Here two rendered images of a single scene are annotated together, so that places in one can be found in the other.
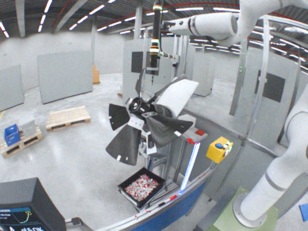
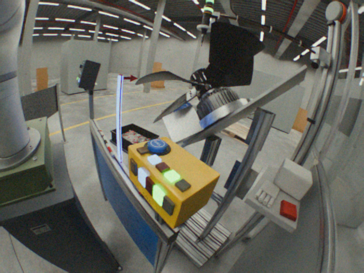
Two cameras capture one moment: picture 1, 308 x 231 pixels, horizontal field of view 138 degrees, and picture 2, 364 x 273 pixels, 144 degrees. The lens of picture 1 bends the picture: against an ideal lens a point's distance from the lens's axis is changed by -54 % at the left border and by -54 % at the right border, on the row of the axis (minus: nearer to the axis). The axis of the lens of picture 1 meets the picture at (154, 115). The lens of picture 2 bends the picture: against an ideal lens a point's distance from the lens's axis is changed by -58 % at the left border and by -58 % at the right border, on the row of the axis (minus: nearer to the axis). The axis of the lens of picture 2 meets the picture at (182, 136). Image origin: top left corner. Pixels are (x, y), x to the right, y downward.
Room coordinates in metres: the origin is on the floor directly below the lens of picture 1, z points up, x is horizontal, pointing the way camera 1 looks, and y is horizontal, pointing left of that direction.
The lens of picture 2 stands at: (0.56, -0.64, 1.22)
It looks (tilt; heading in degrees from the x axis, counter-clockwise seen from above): 26 degrees down; 78
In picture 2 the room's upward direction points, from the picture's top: 11 degrees clockwise
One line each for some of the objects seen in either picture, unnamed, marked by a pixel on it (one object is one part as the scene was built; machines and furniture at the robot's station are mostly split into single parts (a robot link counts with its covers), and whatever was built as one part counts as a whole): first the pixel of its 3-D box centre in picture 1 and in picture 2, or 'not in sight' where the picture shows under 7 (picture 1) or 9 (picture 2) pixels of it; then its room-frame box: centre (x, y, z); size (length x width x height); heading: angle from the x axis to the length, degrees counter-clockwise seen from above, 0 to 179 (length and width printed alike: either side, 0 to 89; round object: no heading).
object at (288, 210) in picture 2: (199, 132); (288, 209); (1.07, -0.47, 0.87); 0.08 x 0.08 x 0.02; 47
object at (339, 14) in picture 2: not in sight; (336, 13); (1.39, -0.20, 1.88); 0.16 x 0.07 x 0.16; 72
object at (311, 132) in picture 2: (171, 114); (295, 164); (1.39, -0.20, 0.90); 0.08 x 0.06 x 1.80; 72
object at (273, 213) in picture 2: (186, 131); (279, 192); (1.12, -0.35, 0.85); 0.36 x 0.24 x 0.03; 37
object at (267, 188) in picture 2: (191, 134); (267, 193); (1.02, -0.36, 0.87); 0.15 x 0.09 x 0.02; 34
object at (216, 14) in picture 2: (154, 60); (208, 20); (0.71, 0.02, 1.49); 0.09 x 0.07 x 0.10; 162
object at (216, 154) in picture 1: (219, 149); (168, 179); (0.59, -0.43, 1.02); 0.16 x 0.10 x 0.11; 127
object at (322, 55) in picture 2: (175, 58); (321, 57); (1.30, -0.17, 1.53); 0.10 x 0.07 x 0.09; 162
